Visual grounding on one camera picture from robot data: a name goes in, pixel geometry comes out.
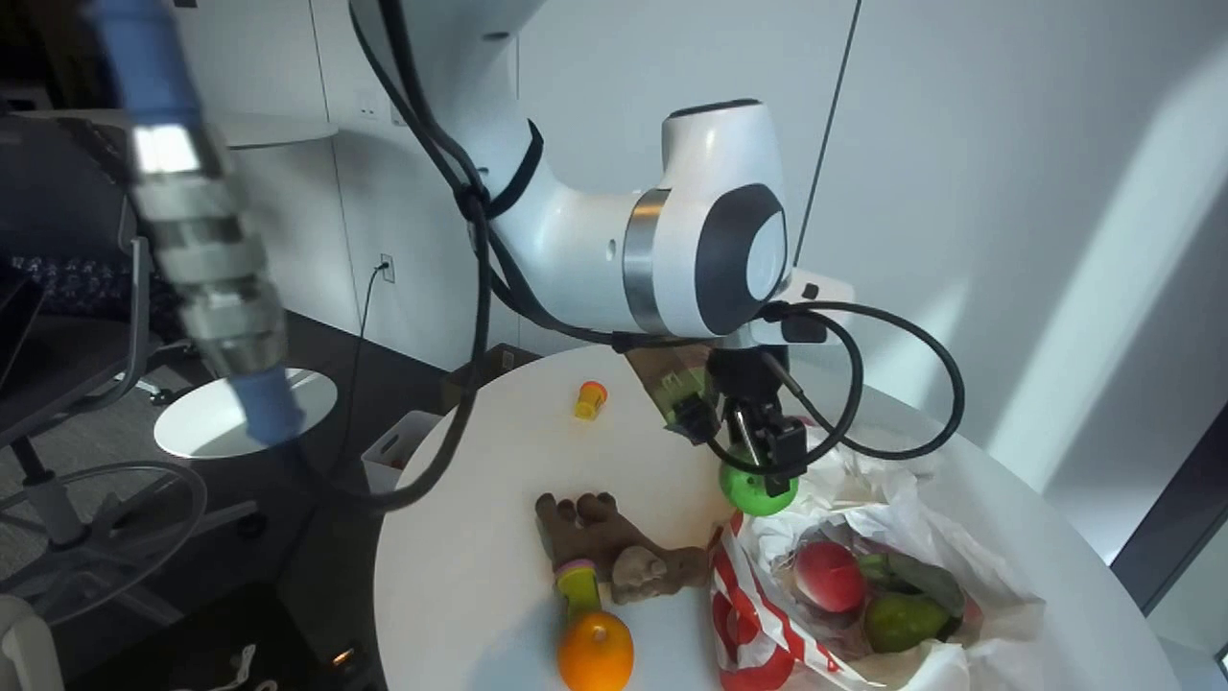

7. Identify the white box on floor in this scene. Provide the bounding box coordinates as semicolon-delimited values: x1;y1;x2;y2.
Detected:
362;407;453;501

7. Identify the small orange yellow toy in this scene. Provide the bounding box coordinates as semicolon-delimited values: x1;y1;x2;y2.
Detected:
572;378;614;428

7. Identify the blue silver stand pole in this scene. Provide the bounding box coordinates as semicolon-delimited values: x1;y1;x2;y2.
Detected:
82;0;309;453

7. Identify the red toy fruit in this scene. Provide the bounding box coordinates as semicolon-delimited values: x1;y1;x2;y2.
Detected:
792;538;874;623

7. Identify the dark green toy fruit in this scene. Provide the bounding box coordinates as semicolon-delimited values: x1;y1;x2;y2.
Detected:
854;548;975;658

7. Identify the bright green toy ball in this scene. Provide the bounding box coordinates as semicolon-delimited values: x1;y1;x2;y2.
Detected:
719;460;801;524

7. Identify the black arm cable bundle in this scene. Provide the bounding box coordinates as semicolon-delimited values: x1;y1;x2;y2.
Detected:
347;0;643;516

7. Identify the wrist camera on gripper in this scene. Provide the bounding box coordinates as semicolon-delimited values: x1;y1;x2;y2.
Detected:
620;339;721;447

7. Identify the black looped gripper cable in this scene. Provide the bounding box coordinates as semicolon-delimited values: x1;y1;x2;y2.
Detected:
693;300;970;476

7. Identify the orange fruit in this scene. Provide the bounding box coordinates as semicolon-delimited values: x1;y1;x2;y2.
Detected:
554;607;639;691

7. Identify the white round disc base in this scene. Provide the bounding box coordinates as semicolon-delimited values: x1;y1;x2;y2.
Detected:
151;366;347;464

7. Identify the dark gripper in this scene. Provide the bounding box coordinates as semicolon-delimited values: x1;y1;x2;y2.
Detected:
707;341;813;501

